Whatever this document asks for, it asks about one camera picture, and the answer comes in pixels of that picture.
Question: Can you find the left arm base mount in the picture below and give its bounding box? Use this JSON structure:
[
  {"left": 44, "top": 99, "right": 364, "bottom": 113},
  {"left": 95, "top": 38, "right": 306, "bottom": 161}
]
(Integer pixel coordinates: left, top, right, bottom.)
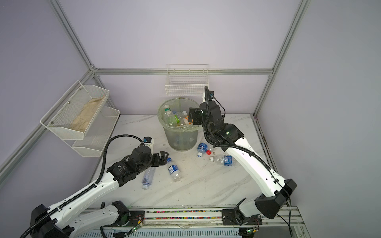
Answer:
[{"left": 115, "top": 210, "right": 145, "bottom": 227}]

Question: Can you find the aluminium front rail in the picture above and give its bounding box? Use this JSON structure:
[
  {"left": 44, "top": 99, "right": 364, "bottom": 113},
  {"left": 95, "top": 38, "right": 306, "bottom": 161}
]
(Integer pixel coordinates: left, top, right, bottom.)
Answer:
[{"left": 58, "top": 206, "right": 306, "bottom": 230}]

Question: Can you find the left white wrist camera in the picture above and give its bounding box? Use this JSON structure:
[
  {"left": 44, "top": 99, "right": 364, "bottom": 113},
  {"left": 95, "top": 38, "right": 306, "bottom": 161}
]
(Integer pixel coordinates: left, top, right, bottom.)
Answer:
[{"left": 143, "top": 136, "right": 154, "bottom": 150}]

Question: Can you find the green label clear bottle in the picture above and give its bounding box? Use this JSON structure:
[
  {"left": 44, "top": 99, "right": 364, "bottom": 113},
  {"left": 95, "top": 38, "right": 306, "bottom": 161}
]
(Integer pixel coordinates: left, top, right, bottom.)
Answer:
[{"left": 163, "top": 105, "right": 180, "bottom": 127}]

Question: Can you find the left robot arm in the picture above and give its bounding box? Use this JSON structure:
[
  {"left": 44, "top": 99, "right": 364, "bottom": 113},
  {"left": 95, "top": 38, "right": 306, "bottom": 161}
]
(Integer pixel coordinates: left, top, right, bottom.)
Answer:
[{"left": 27, "top": 143, "right": 169, "bottom": 238}]

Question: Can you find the white wire wall basket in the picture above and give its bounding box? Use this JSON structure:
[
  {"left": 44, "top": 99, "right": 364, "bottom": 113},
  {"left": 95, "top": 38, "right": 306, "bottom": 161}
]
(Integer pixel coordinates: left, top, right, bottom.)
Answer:
[{"left": 165, "top": 64, "right": 209, "bottom": 96}]

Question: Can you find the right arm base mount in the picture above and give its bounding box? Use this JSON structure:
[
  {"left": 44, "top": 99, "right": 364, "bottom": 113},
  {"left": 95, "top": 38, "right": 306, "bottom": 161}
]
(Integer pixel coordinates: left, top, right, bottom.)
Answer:
[{"left": 221, "top": 209, "right": 263, "bottom": 226}]

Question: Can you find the small blue label bottle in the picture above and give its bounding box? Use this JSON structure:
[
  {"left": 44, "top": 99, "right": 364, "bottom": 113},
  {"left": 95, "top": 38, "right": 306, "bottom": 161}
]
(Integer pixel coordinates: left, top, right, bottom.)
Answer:
[{"left": 167, "top": 158, "right": 182, "bottom": 182}]

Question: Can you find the crushed clear bottle white cap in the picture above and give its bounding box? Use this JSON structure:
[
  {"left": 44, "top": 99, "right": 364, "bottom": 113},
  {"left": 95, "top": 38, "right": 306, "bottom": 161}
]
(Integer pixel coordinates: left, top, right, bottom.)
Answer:
[{"left": 142, "top": 167, "right": 156, "bottom": 190}]

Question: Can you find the right black cable conduit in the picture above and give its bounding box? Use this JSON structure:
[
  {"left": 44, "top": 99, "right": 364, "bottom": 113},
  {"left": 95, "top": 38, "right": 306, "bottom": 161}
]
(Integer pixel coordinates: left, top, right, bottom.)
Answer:
[{"left": 203, "top": 86, "right": 294, "bottom": 238}]

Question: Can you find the white mesh two-tier shelf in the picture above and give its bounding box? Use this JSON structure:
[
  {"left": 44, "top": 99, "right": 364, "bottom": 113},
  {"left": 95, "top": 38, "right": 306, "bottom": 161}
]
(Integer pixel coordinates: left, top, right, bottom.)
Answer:
[{"left": 40, "top": 81, "right": 120, "bottom": 157}]

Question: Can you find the beige cloth in shelf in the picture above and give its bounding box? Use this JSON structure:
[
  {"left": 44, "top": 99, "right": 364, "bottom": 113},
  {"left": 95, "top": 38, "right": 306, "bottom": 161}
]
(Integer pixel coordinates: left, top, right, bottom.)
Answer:
[{"left": 69, "top": 96, "right": 105, "bottom": 132}]

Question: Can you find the grey mesh waste bin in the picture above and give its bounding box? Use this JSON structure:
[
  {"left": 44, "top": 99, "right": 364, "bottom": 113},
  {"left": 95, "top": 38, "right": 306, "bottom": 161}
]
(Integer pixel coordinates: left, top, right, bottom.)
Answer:
[{"left": 157, "top": 98, "right": 203, "bottom": 151}]

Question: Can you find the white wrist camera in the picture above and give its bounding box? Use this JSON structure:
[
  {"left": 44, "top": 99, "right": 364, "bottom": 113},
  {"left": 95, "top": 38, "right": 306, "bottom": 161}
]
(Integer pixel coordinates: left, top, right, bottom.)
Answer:
[
  {"left": 143, "top": 136, "right": 154, "bottom": 150},
  {"left": 203, "top": 86, "right": 214, "bottom": 102}
]

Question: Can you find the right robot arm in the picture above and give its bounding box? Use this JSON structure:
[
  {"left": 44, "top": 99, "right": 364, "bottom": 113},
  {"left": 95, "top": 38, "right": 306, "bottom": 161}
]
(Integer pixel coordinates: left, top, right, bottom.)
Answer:
[{"left": 188, "top": 101, "right": 297, "bottom": 220}]

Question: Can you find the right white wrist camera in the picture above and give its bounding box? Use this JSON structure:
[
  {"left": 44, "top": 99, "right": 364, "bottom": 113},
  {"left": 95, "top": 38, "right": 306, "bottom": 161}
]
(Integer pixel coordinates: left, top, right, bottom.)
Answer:
[{"left": 203, "top": 86, "right": 214, "bottom": 102}]

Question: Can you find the black cable conduit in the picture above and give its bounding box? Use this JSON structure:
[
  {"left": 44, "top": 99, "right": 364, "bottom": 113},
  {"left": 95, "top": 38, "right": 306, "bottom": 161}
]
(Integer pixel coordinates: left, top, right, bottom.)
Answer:
[
  {"left": 19, "top": 134, "right": 144, "bottom": 238},
  {"left": 203, "top": 86, "right": 294, "bottom": 238}
]

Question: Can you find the left black cable conduit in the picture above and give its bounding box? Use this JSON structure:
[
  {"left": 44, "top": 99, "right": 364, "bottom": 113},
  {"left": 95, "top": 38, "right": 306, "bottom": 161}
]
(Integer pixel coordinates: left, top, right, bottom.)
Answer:
[{"left": 19, "top": 134, "right": 144, "bottom": 238}]

